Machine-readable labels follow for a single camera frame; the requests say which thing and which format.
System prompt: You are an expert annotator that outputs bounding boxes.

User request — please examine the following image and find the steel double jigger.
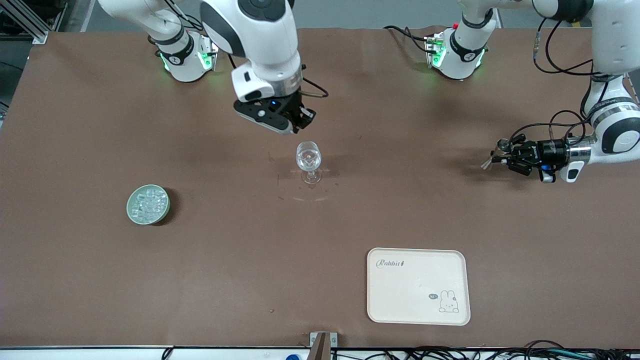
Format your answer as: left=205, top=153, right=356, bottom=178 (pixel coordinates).
left=481, top=139, right=512, bottom=170

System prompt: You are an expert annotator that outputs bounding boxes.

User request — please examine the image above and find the clear ice cube pile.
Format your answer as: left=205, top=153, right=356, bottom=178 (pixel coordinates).
left=134, top=187, right=168, bottom=222

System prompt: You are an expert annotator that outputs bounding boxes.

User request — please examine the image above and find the clear stemmed wine glass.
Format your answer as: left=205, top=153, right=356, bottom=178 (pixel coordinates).
left=295, top=141, right=323, bottom=186

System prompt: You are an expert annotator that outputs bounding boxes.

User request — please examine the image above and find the brown table cover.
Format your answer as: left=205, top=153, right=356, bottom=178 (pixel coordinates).
left=0, top=25, right=640, bottom=349

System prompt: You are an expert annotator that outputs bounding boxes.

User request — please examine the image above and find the cream rabbit print tray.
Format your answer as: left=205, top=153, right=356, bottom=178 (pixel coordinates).
left=366, top=247, right=472, bottom=327

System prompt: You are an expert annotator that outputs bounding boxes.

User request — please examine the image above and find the green round bowl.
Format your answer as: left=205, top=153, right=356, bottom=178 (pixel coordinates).
left=126, top=184, right=171, bottom=226

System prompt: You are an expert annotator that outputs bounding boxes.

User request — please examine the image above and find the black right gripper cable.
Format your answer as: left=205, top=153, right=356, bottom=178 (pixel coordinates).
left=165, top=0, right=329, bottom=99

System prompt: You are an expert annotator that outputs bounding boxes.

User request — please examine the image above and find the black left base cable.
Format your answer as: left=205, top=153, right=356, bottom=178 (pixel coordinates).
left=384, top=25, right=433, bottom=53

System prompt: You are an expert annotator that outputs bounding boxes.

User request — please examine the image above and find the black base cable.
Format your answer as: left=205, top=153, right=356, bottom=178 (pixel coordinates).
left=384, top=25, right=433, bottom=53
left=150, top=0, right=222, bottom=56

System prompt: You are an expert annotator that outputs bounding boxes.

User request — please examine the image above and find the black right base cable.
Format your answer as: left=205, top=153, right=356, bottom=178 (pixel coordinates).
left=150, top=0, right=222, bottom=56

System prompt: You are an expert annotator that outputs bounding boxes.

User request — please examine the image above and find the black cable tangle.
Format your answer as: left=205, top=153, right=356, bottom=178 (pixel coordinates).
left=330, top=340, right=640, bottom=360

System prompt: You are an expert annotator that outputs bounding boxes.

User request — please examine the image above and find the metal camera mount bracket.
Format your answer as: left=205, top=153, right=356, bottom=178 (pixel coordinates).
left=309, top=331, right=339, bottom=360

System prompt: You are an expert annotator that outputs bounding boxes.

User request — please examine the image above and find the aluminium frame profile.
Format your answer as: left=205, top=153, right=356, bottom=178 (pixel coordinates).
left=0, top=0, right=68, bottom=45

